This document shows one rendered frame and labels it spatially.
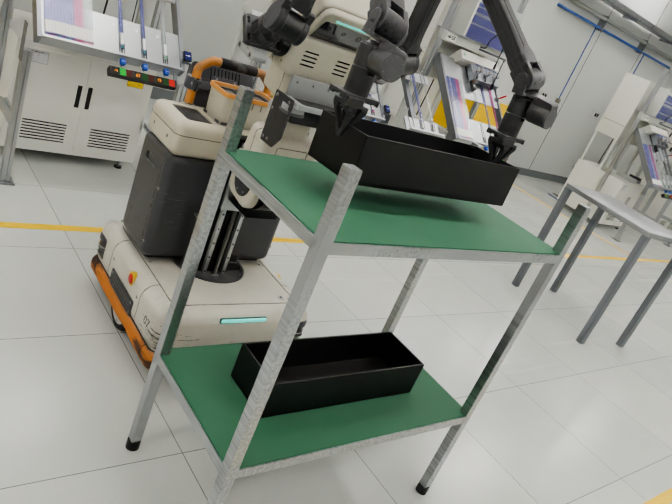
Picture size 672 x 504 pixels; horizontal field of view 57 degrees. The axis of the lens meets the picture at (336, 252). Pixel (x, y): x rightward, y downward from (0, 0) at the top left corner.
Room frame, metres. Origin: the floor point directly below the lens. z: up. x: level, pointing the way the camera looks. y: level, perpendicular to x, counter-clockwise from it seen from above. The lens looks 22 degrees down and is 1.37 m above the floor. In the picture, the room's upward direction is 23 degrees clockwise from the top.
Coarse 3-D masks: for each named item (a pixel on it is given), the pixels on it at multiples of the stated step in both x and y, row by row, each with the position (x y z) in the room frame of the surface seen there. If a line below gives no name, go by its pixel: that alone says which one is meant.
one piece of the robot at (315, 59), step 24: (288, 48) 1.83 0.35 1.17; (312, 48) 1.88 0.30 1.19; (336, 48) 1.93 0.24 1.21; (288, 72) 1.85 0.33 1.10; (312, 72) 1.91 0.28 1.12; (336, 72) 1.96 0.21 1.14; (264, 120) 1.96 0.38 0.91; (264, 144) 1.86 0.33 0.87; (288, 144) 1.91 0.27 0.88; (240, 192) 1.88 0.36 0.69
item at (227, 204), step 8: (224, 200) 1.99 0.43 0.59; (232, 200) 1.98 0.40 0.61; (224, 208) 2.00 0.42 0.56; (232, 208) 2.02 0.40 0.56; (240, 208) 1.94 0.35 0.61; (248, 208) 1.91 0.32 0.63; (256, 208) 1.88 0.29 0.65; (264, 208) 1.89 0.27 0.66; (248, 216) 1.92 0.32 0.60; (256, 216) 1.94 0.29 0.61; (264, 216) 1.96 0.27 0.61; (272, 216) 1.98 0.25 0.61
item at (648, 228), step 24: (576, 192) 4.10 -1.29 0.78; (600, 192) 4.38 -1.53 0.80; (552, 216) 4.16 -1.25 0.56; (600, 216) 4.39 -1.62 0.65; (624, 216) 3.80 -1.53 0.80; (648, 240) 3.62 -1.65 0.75; (528, 264) 4.16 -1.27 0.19; (624, 264) 3.63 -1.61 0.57; (552, 288) 4.40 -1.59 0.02; (600, 312) 3.61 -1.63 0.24; (624, 336) 3.84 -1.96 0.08
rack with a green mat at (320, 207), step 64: (256, 192) 1.26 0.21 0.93; (320, 192) 1.36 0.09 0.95; (384, 192) 1.58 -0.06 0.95; (192, 256) 1.38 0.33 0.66; (320, 256) 1.09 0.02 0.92; (384, 256) 1.21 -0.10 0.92; (448, 256) 1.36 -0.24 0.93; (512, 256) 1.54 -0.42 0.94; (512, 320) 1.71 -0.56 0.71; (192, 384) 1.32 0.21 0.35; (256, 384) 1.09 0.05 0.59; (128, 448) 1.38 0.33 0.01; (256, 448) 1.19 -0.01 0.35; (320, 448) 1.28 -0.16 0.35; (448, 448) 1.70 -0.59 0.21
